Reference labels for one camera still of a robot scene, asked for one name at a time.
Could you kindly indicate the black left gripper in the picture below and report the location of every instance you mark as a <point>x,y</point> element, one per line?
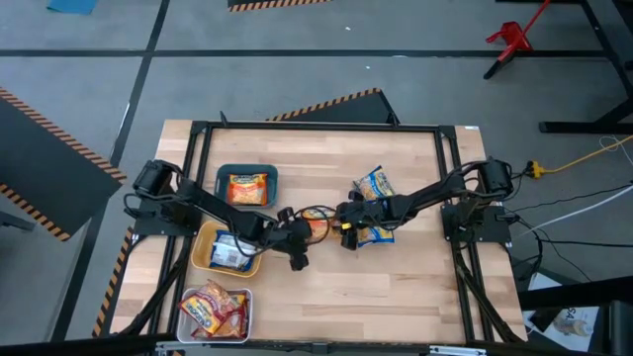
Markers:
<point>296,240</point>

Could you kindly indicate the black equipment stand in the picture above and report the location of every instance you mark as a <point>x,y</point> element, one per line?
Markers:
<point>618,326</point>

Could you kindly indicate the white plastic bin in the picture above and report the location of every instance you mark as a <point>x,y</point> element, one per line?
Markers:
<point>184,333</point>

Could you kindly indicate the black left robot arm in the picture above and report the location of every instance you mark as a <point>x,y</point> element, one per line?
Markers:
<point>212,203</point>

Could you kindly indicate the black desk frame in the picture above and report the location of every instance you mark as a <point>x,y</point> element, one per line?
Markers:
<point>583,127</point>

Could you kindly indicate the black rail with silver brackets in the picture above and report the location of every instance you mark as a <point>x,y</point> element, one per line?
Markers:
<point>316,348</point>

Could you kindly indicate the orange Maruchan noodle packet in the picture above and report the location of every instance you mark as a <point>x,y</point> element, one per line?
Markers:
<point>319,231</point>
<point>247,190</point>

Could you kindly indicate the blue floor mat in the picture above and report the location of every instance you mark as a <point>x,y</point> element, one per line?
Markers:
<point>71,5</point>

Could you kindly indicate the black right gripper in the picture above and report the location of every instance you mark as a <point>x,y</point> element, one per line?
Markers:
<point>368,215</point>

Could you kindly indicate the dark desk foot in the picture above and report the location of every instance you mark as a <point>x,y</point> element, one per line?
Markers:
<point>15,221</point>

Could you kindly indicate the black aluminium table frame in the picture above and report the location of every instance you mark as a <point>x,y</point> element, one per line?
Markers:
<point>321,126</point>

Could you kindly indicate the red Maruchan noodle packet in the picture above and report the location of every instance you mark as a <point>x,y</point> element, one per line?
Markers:
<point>240,321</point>
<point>205,309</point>

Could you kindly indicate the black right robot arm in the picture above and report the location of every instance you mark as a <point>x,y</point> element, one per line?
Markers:
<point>435,193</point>

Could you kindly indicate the white paper sheet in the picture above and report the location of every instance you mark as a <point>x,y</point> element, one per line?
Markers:
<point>573,341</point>

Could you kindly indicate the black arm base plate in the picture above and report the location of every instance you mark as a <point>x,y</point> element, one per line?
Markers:
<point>148,227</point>
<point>494,232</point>

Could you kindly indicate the teal plastic bin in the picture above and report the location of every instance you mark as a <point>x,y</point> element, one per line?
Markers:
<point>247,169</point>

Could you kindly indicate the yellow plastic bin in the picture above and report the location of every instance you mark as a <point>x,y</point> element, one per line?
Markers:
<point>203,247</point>

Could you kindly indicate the large hazard-striped black mat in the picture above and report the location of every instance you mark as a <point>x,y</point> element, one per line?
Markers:
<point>39,168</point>

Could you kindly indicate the hazard tape strip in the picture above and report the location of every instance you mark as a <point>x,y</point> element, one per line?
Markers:
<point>111,292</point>

